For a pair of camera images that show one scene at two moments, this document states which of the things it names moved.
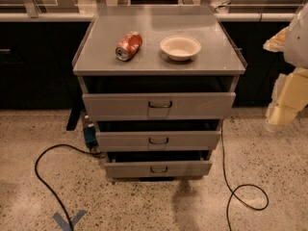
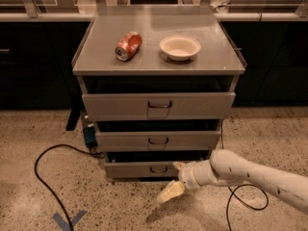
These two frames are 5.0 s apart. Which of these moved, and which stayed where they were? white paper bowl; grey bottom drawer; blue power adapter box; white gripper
Moved: white gripper
Stayed: blue power adapter box; grey bottom drawer; white paper bowl
